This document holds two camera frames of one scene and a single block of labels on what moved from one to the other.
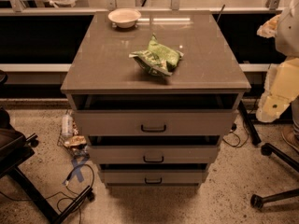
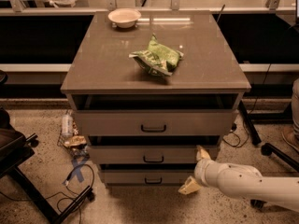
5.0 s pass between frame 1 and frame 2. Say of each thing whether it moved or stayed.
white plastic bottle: stayed
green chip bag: stayed
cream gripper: moved
